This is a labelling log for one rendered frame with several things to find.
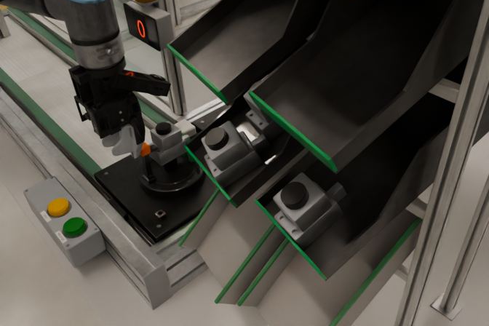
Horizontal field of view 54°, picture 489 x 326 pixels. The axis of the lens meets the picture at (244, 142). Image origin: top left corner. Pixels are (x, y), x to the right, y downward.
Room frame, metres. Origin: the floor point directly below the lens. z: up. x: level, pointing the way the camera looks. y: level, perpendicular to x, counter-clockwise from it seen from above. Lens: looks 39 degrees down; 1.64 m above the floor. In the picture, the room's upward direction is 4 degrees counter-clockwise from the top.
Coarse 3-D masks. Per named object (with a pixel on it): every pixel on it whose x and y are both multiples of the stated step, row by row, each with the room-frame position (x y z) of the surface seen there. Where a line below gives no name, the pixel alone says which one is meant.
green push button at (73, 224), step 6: (66, 222) 0.62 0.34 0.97; (72, 222) 0.62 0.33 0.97; (78, 222) 0.62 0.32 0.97; (84, 222) 0.62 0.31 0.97; (66, 228) 0.60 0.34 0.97; (72, 228) 0.60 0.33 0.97; (78, 228) 0.60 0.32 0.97; (84, 228) 0.61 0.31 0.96; (66, 234) 0.59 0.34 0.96; (72, 234) 0.59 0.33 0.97; (78, 234) 0.59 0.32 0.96
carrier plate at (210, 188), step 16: (128, 160) 0.79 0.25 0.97; (96, 176) 0.74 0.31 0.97; (112, 176) 0.74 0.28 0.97; (128, 176) 0.74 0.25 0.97; (208, 176) 0.72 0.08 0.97; (112, 192) 0.69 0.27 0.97; (128, 192) 0.69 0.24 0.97; (144, 192) 0.69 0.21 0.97; (192, 192) 0.68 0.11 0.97; (208, 192) 0.67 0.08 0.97; (128, 208) 0.65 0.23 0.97; (144, 208) 0.64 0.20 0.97; (160, 208) 0.64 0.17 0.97; (176, 208) 0.64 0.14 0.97; (192, 208) 0.63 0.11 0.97; (144, 224) 0.60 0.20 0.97; (160, 224) 0.60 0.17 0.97; (176, 224) 0.60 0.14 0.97
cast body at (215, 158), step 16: (224, 128) 0.49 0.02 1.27; (208, 144) 0.46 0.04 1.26; (224, 144) 0.46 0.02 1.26; (240, 144) 0.46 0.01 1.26; (256, 144) 0.49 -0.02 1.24; (208, 160) 0.48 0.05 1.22; (224, 160) 0.45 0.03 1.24; (240, 160) 0.46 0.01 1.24; (256, 160) 0.47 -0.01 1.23; (224, 176) 0.45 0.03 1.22; (240, 176) 0.46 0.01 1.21
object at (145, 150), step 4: (144, 144) 0.71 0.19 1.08; (144, 148) 0.70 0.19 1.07; (148, 148) 0.70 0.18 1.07; (152, 148) 0.71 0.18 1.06; (156, 148) 0.71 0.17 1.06; (140, 152) 0.69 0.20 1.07; (144, 152) 0.69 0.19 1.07; (148, 152) 0.70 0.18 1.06; (144, 156) 0.70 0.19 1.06; (148, 156) 0.70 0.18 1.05; (144, 160) 0.70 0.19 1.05; (148, 160) 0.70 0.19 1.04; (144, 164) 0.70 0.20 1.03; (148, 164) 0.70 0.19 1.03; (144, 168) 0.70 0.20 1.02; (148, 168) 0.70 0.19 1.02; (144, 172) 0.70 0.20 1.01; (148, 172) 0.70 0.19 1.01; (148, 176) 0.69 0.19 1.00
